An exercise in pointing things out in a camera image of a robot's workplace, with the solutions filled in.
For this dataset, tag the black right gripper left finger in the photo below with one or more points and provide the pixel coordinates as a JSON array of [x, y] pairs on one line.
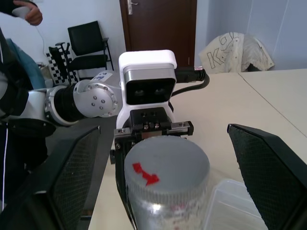
[[36, 182]]

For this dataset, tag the white handheld controller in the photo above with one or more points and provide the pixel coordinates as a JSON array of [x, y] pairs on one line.
[[21, 12]]

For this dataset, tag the blue cloth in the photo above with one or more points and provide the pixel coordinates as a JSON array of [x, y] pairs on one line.
[[28, 69]]

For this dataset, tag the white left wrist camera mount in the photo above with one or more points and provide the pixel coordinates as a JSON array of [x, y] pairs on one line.
[[146, 60]]

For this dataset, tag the person in dark jacket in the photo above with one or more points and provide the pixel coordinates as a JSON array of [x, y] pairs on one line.
[[12, 119]]

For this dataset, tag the grey jar lid red arrow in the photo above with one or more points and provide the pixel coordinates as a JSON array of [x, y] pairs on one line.
[[165, 165]]

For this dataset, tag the brown wooden door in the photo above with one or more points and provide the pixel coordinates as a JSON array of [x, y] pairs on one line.
[[160, 26]]

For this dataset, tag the clear plastic jar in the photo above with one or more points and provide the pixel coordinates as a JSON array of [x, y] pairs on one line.
[[168, 215]]

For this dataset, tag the black chair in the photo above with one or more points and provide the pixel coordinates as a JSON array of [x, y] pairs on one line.
[[86, 48]]

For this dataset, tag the black white checkerboard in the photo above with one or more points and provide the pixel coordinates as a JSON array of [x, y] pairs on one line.
[[56, 69]]

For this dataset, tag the white lettered sack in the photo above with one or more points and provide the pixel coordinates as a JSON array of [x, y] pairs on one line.
[[237, 52]]

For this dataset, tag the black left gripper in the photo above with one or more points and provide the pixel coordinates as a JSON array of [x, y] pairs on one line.
[[148, 116]]

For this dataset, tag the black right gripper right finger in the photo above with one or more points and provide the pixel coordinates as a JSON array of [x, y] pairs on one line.
[[268, 167]]

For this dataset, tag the person's hand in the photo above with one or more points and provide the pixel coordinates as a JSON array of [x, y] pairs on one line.
[[34, 15]]

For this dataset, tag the clear plastic box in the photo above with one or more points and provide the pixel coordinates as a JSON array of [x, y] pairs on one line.
[[230, 208]]

